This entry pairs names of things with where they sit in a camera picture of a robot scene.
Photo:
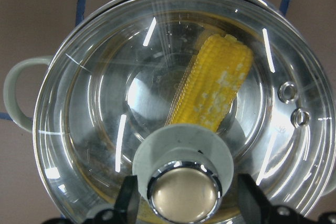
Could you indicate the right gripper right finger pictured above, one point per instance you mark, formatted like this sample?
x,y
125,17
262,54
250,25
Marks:
x,y
252,203

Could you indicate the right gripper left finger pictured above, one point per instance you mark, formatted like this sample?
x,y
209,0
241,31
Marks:
x,y
128,200

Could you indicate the yellow corn cob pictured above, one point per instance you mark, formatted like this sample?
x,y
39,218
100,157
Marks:
x,y
209,86

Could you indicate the glass pot lid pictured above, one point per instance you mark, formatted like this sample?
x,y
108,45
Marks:
x,y
101,113

